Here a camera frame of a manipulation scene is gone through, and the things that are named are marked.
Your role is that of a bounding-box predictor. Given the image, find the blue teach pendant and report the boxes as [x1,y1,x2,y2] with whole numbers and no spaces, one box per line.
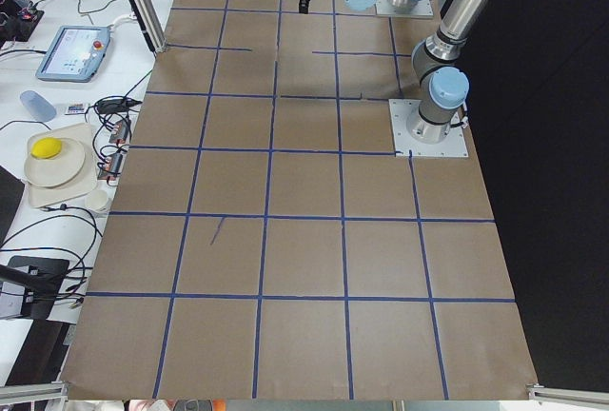
[35,26,111,83]

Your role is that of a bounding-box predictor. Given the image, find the beige plate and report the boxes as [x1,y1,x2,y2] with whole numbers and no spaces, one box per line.
[24,138,86,187]

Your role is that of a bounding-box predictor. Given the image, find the beige tray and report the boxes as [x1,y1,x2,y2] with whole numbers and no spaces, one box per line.
[26,123,97,208]

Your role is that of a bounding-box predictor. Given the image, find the blue plastic cup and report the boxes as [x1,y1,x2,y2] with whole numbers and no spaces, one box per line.
[20,90,57,123]

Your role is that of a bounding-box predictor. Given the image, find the white paper cup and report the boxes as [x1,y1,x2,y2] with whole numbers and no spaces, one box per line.
[85,189,112,215]

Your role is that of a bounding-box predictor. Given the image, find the yellow lemon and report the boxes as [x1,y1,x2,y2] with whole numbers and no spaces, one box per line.
[30,137,63,160]

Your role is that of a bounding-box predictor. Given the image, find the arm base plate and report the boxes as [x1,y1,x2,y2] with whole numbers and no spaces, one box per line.
[388,99,468,158]
[375,0,434,19]

